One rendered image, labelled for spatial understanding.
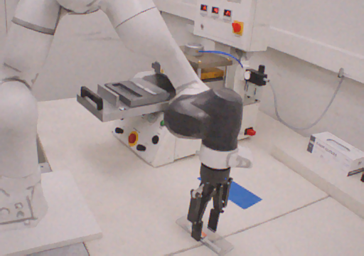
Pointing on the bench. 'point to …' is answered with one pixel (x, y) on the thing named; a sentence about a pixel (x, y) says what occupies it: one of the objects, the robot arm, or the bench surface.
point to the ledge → (322, 174)
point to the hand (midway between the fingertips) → (205, 225)
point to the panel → (142, 134)
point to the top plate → (199, 55)
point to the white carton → (336, 153)
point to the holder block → (134, 94)
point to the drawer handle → (92, 97)
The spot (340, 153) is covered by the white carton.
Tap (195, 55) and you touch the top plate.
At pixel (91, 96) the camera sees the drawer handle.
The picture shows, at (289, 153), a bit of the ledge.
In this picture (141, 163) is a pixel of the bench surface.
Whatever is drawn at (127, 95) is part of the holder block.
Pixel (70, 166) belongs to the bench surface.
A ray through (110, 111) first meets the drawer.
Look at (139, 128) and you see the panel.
